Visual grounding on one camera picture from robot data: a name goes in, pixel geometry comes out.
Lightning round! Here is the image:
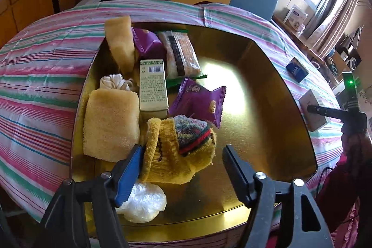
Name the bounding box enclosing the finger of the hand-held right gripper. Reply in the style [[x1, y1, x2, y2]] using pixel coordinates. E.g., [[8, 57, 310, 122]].
[[307, 104, 348, 119]]

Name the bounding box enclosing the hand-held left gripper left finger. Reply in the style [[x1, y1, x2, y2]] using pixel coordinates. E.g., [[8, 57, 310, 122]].
[[35, 144, 145, 248]]

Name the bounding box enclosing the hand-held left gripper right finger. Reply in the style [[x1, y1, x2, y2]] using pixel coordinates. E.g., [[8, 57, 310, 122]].
[[222, 144, 335, 248]]

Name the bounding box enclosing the white carton box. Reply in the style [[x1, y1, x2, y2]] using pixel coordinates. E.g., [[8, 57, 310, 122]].
[[299, 89, 332, 132]]

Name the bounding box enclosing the yellow knit sock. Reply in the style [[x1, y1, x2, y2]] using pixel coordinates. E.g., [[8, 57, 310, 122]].
[[139, 117, 218, 185]]

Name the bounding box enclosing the gold metal tray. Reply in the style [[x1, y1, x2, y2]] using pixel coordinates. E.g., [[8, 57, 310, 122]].
[[69, 20, 318, 243]]

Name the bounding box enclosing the square yellow sponge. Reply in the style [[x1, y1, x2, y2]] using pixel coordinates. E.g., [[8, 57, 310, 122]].
[[83, 89, 140, 163]]

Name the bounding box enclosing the striped knit sock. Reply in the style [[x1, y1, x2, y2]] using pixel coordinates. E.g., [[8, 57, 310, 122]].
[[174, 115, 213, 156]]

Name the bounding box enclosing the purple snack packet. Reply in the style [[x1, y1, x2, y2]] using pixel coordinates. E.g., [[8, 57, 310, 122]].
[[131, 27, 167, 61], [169, 77, 227, 129]]

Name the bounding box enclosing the cream carton box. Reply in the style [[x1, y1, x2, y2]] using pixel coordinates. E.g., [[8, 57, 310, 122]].
[[139, 59, 169, 119]]

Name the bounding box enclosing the white knotted cloth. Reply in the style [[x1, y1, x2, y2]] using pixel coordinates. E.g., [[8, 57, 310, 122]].
[[100, 74, 134, 92]]

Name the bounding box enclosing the clear cereal bar pack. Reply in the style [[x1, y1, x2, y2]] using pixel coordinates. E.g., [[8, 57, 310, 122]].
[[155, 29, 209, 89]]

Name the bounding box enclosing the tall yellow sponge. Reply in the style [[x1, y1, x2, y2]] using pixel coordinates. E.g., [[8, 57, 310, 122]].
[[104, 16, 136, 76]]

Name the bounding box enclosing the clear plastic bag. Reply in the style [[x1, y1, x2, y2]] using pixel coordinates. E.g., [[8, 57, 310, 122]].
[[116, 182, 168, 224]]

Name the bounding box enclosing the dark blue box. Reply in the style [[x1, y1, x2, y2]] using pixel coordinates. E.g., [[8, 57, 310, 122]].
[[285, 57, 309, 83]]

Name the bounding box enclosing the black speaker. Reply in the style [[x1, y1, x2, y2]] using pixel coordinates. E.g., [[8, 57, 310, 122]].
[[339, 46, 362, 70]]

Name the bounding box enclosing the wooden side shelf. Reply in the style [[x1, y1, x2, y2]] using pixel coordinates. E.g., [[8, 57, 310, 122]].
[[272, 16, 372, 97]]

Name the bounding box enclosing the red garment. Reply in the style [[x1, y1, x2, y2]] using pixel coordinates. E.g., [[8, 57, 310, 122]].
[[315, 132, 372, 248]]

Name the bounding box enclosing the striped brown curtain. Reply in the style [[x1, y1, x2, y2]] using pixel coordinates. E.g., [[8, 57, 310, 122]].
[[302, 0, 361, 60]]

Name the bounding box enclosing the white printed carton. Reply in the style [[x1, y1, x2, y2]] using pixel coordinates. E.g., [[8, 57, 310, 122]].
[[283, 5, 309, 31]]

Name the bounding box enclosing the striped bedsheet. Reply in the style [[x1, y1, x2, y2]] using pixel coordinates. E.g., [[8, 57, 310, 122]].
[[0, 0, 372, 248]]

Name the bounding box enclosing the black cable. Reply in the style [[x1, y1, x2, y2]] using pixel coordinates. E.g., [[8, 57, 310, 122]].
[[318, 167, 335, 197]]

